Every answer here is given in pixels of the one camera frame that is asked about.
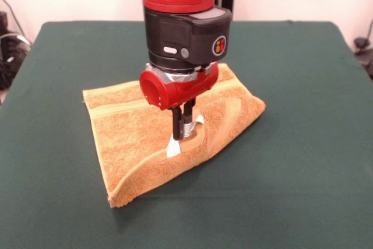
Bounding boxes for dark green table cloth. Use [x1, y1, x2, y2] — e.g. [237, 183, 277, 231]
[0, 20, 373, 249]

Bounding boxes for dark grey stand base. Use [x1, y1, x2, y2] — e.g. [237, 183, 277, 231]
[353, 37, 373, 79]

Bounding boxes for black equipment pile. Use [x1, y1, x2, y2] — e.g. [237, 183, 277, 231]
[0, 11, 33, 91]

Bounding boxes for orange terry towel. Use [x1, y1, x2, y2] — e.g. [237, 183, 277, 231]
[82, 62, 266, 209]

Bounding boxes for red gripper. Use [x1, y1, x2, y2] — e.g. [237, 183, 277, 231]
[139, 62, 220, 141]

